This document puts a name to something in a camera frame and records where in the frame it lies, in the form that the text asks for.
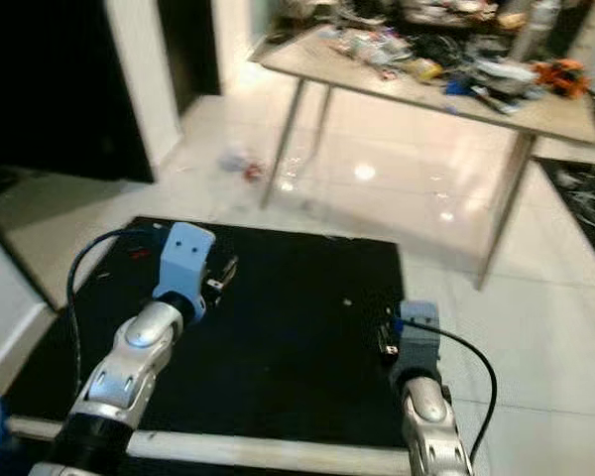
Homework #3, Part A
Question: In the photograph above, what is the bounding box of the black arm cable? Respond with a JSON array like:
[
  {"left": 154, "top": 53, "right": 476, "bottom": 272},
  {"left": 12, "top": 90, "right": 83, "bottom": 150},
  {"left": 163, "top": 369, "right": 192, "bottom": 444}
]
[
  {"left": 401, "top": 316, "right": 500, "bottom": 464},
  {"left": 66, "top": 227, "right": 171, "bottom": 370}
]

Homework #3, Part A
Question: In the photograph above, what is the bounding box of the black patterned floor mat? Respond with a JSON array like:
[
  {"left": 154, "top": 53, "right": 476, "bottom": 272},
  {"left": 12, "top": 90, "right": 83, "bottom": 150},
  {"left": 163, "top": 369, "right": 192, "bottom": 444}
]
[{"left": 539, "top": 158, "right": 595, "bottom": 280}]

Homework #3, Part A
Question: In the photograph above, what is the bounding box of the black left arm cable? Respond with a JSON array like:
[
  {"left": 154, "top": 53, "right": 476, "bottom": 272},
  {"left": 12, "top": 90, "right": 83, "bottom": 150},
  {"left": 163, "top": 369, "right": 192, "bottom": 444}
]
[{"left": 66, "top": 227, "right": 171, "bottom": 370}]

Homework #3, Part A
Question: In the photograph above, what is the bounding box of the light wooden table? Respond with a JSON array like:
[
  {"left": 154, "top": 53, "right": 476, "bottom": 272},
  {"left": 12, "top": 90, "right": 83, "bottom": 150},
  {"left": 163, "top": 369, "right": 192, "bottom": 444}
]
[{"left": 252, "top": 22, "right": 595, "bottom": 291}]

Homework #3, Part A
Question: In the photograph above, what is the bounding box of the orange tool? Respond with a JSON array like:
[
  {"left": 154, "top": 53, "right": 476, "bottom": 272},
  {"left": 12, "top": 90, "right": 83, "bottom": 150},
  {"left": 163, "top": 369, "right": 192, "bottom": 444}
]
[{"left": 530, "top": 57, "right": 590, "bottom": 99}]

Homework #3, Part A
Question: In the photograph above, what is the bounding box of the grey-blue right wrist camera mount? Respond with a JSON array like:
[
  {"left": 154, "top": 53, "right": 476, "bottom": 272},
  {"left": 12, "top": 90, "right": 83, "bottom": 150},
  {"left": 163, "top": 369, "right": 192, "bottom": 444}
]
[{"left": 396, "top": 299, "right": 443, "bottom": 384}]

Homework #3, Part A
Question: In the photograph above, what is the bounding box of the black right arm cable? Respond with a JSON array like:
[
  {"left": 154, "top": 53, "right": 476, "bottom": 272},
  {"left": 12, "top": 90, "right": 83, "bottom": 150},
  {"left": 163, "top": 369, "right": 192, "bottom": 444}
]
[{"left": 401, "top": 316, "right": 500, "bottom": 464}]

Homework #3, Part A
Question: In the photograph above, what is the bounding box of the crumpled plastic floor trash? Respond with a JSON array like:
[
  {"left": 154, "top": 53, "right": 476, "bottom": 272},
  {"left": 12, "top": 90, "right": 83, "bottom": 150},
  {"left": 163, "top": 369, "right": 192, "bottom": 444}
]
[{"left": 217, "top": 148, "right": 270, "bottom": 185}]

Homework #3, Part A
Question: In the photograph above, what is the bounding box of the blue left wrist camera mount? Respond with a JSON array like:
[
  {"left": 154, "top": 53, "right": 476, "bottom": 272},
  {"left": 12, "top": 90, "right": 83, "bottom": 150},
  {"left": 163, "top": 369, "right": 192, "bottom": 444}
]
[{"left": 153, "top": 222, "right": 217, "bottom": 319}]

